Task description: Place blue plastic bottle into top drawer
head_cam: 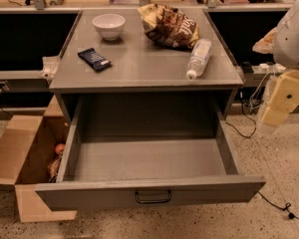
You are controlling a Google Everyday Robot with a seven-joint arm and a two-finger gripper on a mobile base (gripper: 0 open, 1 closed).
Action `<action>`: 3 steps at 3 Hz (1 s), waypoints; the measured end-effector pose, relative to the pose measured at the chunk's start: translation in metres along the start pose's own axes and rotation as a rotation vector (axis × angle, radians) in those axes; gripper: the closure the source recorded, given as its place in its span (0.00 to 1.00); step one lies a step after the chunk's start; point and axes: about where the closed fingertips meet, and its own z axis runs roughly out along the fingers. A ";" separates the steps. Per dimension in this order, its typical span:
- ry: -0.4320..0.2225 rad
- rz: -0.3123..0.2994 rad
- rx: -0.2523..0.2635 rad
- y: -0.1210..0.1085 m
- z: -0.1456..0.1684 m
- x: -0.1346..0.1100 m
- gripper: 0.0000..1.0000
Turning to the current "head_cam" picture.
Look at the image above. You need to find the dark blue snack bar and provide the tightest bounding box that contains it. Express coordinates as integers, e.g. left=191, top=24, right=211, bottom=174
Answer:
left=78, top=48, right=111, bottom=73

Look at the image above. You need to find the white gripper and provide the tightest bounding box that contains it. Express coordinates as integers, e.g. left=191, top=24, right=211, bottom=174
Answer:
left=252, top=28, right=299, bottom=134

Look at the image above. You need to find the clear plastic water bottle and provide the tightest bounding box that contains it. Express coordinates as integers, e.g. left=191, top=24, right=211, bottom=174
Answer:
left=186, top=39, right=213, bottom=80

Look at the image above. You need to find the white power strip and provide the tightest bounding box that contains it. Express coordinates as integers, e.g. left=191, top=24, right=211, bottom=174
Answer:
left=259, top=63, right=286, bottom=74

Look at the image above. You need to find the grey open top drawer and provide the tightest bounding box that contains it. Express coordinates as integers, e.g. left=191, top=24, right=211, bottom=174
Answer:
left=36, top=95, right=265, bottom=210

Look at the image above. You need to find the black drawer handle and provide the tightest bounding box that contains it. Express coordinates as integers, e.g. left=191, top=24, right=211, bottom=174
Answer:
left=135, top=190, right=172, bottom=205

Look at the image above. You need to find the grey metal cabinet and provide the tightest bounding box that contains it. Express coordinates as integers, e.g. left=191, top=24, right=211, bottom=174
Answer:
left=50, top=7, right=243, bottom=114

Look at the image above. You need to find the brown chip bag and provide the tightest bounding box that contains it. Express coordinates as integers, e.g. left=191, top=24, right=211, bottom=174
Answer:
left=138, top=4, right=200, bottom=49

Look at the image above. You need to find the orange fruit in box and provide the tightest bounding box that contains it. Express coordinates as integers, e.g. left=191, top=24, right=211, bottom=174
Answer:
left=55, top=143, right=65, bottom=155

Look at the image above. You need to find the white ceramic bowl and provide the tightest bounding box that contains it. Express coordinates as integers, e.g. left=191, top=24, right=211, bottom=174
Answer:
left=92, top=14, right=126, bottom=41

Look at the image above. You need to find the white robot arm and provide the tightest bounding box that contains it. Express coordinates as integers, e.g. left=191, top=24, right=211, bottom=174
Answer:
left=252, top=0, right=299, bottom=133

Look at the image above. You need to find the black floor cable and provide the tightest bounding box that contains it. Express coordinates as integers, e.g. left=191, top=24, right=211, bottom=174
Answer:
left=257, top=190, right=299, bottom=223

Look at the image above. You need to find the black cable near cabinet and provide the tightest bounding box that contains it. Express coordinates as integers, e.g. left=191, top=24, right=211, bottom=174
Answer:
left=224, top=100, right=258, bottom=139

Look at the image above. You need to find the open cardboard box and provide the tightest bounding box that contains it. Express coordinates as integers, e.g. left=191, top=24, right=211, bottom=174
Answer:
left=0, top=99, right=77, bottom=222

